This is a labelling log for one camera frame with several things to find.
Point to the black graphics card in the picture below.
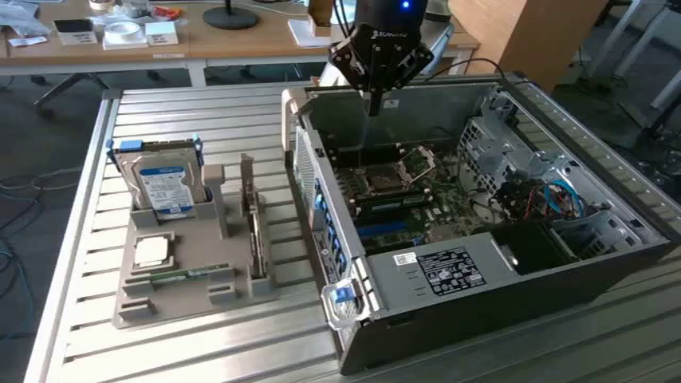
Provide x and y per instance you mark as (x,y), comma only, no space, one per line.
(258,239)

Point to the white paper label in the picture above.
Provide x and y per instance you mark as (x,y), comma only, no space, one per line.
(27,41)

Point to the plain white box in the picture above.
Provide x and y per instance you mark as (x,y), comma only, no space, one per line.
(160,34)

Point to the silver CPU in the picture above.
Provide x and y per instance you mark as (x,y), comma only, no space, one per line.
(151,251)

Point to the flat white box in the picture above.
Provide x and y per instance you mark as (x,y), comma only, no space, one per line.
(124,44)

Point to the blue case latch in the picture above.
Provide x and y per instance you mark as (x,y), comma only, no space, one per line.
(340,296)

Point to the wooden desk white frame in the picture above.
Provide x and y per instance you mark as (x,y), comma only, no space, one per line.
(80,54)
(239,44)

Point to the grey power supply unit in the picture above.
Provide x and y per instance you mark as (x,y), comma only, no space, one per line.
(404,287)

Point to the grey leg with caster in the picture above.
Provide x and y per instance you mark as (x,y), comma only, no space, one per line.
(70,85)

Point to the wooden cabinet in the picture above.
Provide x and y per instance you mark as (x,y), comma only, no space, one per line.
(532,40)

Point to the white paper stack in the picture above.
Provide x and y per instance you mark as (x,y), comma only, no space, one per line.
(306,38)

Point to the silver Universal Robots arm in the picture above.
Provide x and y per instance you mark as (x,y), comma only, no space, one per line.
(332,76)

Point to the brown cardboard box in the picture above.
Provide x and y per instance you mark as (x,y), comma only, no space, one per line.
(318,20)

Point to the orange red small item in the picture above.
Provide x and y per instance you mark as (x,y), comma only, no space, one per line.
(167,13)

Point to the perforated metal drive cage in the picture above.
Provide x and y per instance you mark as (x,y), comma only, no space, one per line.
(495,159)

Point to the CPU socket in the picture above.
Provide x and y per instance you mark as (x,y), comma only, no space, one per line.
(380,181)

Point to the grey plastic parts rack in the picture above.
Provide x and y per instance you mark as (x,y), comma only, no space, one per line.
(202,247)

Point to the green RAM stick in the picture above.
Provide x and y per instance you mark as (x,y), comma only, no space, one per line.
(180,275)

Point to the clear plastic bag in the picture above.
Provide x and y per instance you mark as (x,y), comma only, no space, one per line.
(22,20)

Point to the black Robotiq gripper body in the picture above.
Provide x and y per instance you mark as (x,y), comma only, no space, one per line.
(391,24)

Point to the white tape roll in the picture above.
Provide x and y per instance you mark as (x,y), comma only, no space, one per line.
(123,28)

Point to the green motherboard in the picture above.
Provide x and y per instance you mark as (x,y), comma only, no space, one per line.
(452,207)

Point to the beige tape roll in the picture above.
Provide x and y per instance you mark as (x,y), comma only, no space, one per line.
(100,5)

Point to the installed RAM stick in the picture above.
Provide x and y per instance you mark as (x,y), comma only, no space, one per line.
(394,203)

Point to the open black PC case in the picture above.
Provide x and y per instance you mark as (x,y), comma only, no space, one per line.
(479,311)

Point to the black round lamp base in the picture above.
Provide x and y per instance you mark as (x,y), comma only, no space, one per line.
(231,18)

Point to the blue expansion slot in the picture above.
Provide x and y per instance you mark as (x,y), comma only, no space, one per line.
(380,230)

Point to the hard disk with blue carrier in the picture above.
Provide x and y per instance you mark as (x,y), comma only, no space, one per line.
(160,187)

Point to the black plastic shroud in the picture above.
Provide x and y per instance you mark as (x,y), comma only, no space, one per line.
(532,247)

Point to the white box black top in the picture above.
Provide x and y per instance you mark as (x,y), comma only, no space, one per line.
(75,34)

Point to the white desk legs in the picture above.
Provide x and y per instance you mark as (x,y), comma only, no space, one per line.
(665,91)

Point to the metal socket cover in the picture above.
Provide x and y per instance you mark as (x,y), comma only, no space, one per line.
(418,167)

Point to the silver metal disk bay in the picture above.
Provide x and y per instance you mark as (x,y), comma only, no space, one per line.
(601,235)

